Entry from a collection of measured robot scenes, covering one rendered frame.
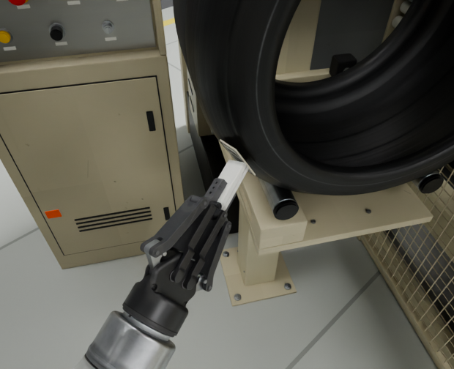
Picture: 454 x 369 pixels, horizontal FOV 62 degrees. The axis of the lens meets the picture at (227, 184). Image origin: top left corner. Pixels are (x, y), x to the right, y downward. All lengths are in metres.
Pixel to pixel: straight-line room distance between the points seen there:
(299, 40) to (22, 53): 0.73
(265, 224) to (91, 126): 0.73
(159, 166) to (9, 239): 0.91
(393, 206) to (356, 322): 0.83
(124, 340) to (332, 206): 0.51
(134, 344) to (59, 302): 1.26
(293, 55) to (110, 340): 0.70
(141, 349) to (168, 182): 1.00
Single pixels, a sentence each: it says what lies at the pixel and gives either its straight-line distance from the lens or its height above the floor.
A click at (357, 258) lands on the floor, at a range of 1.76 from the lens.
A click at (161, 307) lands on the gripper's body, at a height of 0.99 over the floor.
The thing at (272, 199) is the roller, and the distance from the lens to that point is 0.65.
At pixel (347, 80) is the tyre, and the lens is 0.85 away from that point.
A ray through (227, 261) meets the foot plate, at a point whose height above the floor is 0.01.
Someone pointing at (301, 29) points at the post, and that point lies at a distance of 0.89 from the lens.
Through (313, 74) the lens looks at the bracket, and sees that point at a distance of 0.93.
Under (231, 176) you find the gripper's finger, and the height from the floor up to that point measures 1.03.
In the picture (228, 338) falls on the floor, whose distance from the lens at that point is 1.50.
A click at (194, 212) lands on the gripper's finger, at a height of 1.04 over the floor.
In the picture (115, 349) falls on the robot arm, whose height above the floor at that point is 0.98.
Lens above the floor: 1.38
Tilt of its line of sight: 45 degrees down
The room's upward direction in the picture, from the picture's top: straight up
